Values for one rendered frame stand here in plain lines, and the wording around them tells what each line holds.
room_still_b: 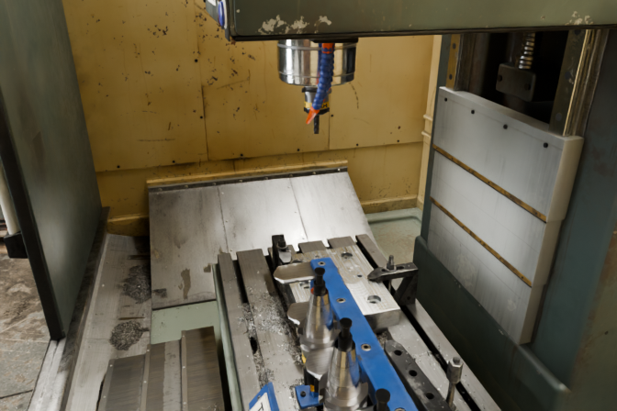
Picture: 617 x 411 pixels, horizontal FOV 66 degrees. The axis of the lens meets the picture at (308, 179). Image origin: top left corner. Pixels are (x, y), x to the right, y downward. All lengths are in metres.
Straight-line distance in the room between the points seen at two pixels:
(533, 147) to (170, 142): 1.42
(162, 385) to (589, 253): 1.05
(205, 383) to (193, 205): 0.91
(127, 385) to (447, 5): 1.19
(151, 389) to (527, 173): 1.05
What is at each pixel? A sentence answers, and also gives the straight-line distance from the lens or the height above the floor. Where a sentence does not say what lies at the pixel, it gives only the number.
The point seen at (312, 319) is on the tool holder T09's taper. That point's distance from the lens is 0.70.
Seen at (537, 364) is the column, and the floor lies 0.87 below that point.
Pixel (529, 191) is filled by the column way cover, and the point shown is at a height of 1.28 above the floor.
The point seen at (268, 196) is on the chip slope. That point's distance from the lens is 2.08.
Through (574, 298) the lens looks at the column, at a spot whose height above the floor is 1.09.
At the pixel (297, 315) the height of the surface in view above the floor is 1.22.
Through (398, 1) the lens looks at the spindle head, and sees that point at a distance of 0.68.
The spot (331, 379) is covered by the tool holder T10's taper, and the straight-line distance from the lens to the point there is 0.64.
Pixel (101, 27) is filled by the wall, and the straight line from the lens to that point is 1.97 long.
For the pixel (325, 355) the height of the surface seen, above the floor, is 1.22.
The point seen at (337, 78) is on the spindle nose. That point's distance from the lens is 0.93.
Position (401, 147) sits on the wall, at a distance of 2.31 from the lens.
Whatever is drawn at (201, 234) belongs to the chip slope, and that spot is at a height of 0.75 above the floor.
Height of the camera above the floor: 1.71
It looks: 24 degrees down
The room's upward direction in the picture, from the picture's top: straight up
